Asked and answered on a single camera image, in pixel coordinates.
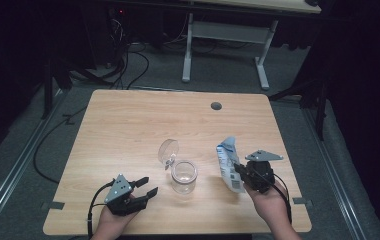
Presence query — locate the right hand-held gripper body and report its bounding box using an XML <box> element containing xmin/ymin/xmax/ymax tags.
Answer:
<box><xmin>242</xmin><ymin>149</ymin><xmax>284</xmax><ymax>194</ymax></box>

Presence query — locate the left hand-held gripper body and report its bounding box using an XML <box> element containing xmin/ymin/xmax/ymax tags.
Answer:
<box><xmin>103</xmin><ymin>173</ymin><xmax>146</xmax><ymax>217</ymax></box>

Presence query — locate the white and blue pouch bag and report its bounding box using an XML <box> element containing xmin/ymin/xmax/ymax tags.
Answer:
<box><xmin>215</xmin><ymin>135</ymin><xmax>247</xmax><ymax>194</ymax></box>

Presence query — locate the clear glass jar hinged lid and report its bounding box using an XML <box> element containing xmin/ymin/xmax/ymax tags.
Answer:
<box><xmin>157</xmin><ymin>138</ymin><xmax>199</xmax><ymax>195</ymax></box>

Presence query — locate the person's left hand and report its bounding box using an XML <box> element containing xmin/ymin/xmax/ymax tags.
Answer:
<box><xmin>95</xmin><ymin>205</ymin><xmax>138</xmax><ymax>238</ymax></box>

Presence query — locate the person's right hand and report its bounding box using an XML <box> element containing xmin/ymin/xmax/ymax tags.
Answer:
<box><xmin>244</xmin><ymin>184</ymin><xmax>291</xmax><ymax>228</ymax></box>

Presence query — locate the black metal stand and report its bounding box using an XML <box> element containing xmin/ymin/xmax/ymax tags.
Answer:
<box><xmin>267</xmin><ymin>73</ymin><xmax>333</xmax><ymax>142</ymax></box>
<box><xmin>40</xmin><ymin>56</ymin><xmax>73</xmax><ymax>120</ymax></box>

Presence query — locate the dark device with red light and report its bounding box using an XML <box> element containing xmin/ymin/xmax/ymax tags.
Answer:
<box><xmin>107</xmin><ymin>4</ymin><xmax>129</xmax><ymax>44</ymax></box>

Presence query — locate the left hand-held gripper black cable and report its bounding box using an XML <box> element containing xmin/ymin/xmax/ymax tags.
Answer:
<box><xmin>87</xmin><ymin>179</ymin><xmax>116</xmax><ymax>240</ymax></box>

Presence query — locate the hand-held gripper black cable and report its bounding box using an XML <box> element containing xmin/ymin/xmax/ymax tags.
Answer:
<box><xmin>271</xmin><ymin>172</ymin><xmax>293</xmax><ymax>224</ymax></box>
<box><xmin>87</xmin><ymin>179</ymin><xmax>116</xmax><ymax>240</ymax></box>

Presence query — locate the right hand-held gripper black cable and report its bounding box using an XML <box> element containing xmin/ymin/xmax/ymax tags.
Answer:
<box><xmin>271</xmin><ymin>172</ymin><xmax>293</xmax><ymax>224</ymax></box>

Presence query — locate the grey table bracket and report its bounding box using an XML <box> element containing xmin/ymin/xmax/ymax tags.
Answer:
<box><xmin>292</xmin><ymin>197</ymin><xmax>313</xmax><ymax>206</ymax></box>

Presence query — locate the metal floor rail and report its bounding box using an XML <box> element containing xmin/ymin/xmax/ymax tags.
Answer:
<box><xmin>302</xmin><ymin>106</ymin><xmax>367</xmax><ymax>240</ymax></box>
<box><xmin>0</xmin><ymin>89</ymin><xmax>68</xmax><ymax>234</ymax></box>

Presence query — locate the long black floor cable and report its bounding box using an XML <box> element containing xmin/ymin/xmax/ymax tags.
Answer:
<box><xmin>32</xmin><ymin>105</ymin><xmax>89</xmax><ymax>185</ymax></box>

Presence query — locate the bundle of black cables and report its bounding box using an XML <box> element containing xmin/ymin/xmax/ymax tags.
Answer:
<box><xmin>104</xmin><ymin>19</ymin><xmax>151</xmax><ymax>90</ymax></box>

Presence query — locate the white frame desk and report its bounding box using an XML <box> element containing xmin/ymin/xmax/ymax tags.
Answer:
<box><xmin>181</xmin><ymin>0</ymin><xmax>322</xmax><ymax>91</ymax></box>

